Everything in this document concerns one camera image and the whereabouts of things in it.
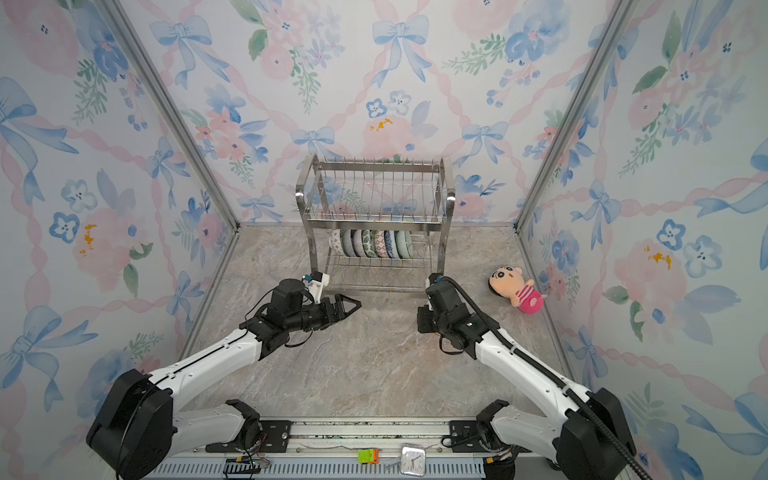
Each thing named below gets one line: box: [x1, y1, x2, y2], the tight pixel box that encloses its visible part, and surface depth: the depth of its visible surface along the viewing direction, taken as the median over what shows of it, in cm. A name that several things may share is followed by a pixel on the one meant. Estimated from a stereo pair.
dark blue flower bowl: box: [341, 229, 356, 257], surface depth 102 cm
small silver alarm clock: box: [400, 442, 427, 477], surface depth 71 cm
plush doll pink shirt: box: [488, 266, 548, 315], surface depth 97 cm
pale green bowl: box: [394, 230, 413, 259], surface depth 102 cm
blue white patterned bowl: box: [384, 230, 398, 259], surface depth 102 cm
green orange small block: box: [357, 448, 379, 464], surface depth 71 cm
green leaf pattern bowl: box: [362, 229, 377, 258], surface depth 102 cm
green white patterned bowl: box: [329, 228, 344, 256], surface depth 102 cm
